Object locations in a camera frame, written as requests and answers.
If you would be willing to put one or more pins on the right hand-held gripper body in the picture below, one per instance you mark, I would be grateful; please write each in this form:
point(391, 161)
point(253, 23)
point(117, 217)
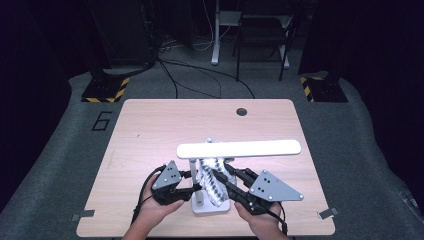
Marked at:
point(270, 190)

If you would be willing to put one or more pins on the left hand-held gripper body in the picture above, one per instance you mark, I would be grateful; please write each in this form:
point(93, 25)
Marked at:
point(168, 190)

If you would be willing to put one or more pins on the black white patterned cloth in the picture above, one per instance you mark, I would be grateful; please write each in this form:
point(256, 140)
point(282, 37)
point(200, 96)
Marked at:
point(213, 186)

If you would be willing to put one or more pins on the white desk lamp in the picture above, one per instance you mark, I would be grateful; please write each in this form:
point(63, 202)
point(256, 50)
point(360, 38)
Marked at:
point(240, 149)

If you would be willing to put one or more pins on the person's left hand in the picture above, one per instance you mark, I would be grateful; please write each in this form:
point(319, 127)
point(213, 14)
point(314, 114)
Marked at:
point(151, 213)

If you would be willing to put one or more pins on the person's right hand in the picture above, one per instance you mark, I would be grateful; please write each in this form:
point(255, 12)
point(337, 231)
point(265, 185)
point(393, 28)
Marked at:
point(266, 226)

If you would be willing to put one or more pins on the grey tape strip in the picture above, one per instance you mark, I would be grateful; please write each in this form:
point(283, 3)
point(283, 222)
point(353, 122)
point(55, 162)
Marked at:
point(328, 212)
point(83, 214)

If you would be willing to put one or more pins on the black yellow striped stand base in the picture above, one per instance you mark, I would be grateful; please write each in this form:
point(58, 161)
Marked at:
point(103, 90)
point(325, 90)

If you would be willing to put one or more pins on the black chair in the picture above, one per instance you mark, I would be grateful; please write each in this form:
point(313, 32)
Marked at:
point(263, 30)

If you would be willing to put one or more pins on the dark cabinet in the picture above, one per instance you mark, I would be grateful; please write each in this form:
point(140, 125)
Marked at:
point(123, 33)

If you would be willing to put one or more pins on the white desk frame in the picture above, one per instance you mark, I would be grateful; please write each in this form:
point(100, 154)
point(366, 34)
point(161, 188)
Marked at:
point(216, 40)

